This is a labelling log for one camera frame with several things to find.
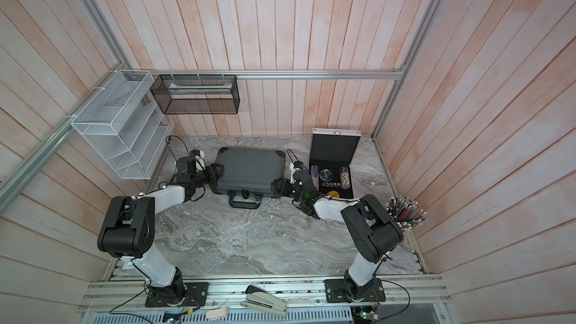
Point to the pink eraser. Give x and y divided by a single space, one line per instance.
217 313

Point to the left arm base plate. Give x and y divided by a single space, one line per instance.
187 293

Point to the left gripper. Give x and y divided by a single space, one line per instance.
214 172

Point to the bundle of pencils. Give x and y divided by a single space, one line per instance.
406 212

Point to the right poker chip stack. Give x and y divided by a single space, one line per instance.
345 181

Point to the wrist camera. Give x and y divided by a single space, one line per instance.
199 158
296 166

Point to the clear round dealer button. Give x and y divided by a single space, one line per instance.
326 175

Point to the yellow blue dealer button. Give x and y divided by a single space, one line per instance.
334 194

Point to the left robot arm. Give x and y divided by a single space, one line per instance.
128 229

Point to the poker chip stack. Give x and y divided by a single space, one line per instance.
345 181
315 175

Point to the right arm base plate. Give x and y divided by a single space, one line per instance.
346 291

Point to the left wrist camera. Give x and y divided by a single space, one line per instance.
199 158

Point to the silver aluminium poker case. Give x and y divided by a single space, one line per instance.
332 149

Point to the dark grey poker case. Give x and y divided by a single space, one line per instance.
247 175

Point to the black mesh basket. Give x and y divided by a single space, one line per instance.
195 94

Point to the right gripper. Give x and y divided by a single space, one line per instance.
283 187

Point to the grey stapler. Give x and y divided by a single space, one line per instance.
259 300

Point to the white wire mesh shelf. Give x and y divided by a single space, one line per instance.
123 127

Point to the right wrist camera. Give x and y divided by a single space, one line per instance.
296 166

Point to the left poker chip stack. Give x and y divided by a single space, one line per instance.
315 175

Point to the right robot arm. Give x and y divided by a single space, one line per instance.
373 231

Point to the red dice row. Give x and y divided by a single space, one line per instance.
332 184

